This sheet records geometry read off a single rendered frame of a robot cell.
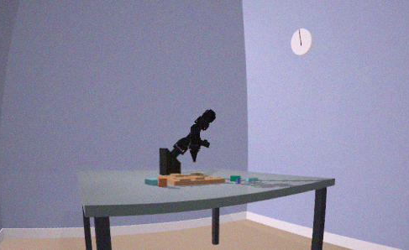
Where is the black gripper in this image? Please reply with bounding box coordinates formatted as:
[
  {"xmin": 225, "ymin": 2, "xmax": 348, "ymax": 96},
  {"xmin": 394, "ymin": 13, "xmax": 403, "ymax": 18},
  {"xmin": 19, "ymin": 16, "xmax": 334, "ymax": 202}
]
[{"xmin": 188, "ymin": 135, "xmax": 201, "ymax": 162}]

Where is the small green block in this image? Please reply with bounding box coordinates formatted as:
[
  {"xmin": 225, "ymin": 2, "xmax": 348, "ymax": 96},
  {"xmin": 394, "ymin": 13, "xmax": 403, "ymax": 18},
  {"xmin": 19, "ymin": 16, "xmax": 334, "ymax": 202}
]
[{"xmin": 230, "ymin": 175, "xmax": 241, "ymax": 181}]

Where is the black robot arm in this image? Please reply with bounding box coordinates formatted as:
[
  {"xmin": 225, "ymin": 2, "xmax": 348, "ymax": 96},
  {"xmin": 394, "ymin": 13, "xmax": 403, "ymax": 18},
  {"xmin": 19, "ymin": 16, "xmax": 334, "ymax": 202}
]
[{"xmin": 171, "ymin": 109, "xmax": 216, "ymax": 158}]

